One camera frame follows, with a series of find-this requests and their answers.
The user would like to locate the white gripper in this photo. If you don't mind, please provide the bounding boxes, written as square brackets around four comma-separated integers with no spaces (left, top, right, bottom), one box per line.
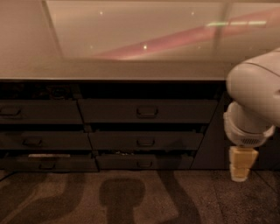
[223,101,276,182]

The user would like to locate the grey drawer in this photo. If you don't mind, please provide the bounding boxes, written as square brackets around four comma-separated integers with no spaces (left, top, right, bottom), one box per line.
[78,99,218,123]
[0,100,82,124]
[88,131,204,151]
[96,155,193,170]
[0,154,99,172]
[0,131,91,151]

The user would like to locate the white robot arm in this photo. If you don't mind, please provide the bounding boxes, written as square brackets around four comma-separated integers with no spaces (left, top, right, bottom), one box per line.
[223,48,280,182]

